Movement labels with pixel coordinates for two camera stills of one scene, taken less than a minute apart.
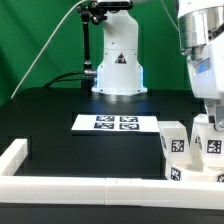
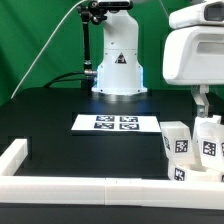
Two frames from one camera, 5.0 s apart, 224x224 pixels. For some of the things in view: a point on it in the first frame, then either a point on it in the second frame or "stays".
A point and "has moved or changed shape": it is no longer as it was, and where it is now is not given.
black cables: (50, 84) stays
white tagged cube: (175, 141) stays
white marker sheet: (117, 122) stays
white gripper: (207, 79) → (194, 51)
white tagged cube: (207, 143) has moved or changed shape
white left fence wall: (13, 157) stays
